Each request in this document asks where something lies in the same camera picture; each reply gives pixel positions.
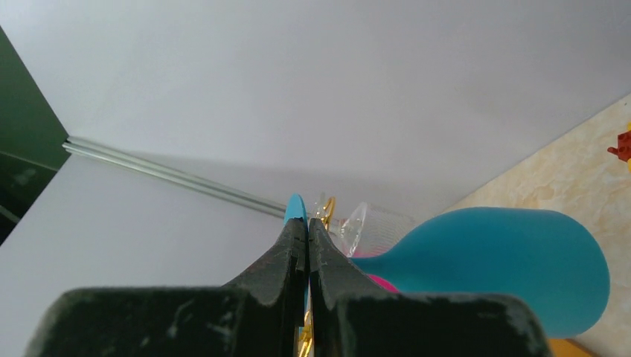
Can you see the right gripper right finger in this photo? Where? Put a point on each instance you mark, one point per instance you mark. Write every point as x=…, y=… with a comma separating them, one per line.
x=353, y=316

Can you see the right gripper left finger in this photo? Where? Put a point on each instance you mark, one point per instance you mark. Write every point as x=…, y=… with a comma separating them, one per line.
x=258, y=313

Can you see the pink wine glass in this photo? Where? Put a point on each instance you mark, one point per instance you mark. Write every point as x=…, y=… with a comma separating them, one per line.
x=383, y=283

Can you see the gold wire glass rack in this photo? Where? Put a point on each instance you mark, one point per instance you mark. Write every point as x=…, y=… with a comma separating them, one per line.
x=323, y=210

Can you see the clear wine glass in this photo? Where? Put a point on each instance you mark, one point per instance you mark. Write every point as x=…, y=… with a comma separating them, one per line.
x=371, y=231

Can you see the blue wine glass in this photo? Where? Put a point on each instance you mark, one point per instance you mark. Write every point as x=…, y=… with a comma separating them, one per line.
x=544, y=257

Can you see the wooden rack base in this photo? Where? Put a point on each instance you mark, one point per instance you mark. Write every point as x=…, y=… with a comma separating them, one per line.
x=569, y=348

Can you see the toy brick car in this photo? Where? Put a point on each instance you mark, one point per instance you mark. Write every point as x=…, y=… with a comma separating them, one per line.
x=622, y=150

